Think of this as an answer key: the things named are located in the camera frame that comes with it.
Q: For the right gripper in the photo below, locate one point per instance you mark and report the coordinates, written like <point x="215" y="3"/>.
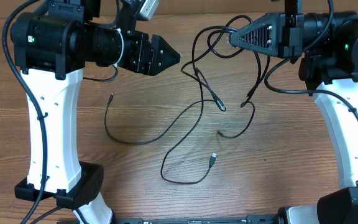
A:
<point x="279" y="33"/>

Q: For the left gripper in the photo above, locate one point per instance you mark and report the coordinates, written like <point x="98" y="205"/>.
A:
<point x="149" y="65"/>

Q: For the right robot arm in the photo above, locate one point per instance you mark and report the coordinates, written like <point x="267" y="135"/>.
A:
<point x="326" y="47"/>

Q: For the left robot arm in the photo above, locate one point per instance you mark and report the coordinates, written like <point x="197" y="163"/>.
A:
<point x="51" y="48"/>

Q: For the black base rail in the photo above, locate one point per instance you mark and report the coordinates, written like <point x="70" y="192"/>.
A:
<point x="194" y="221"/>

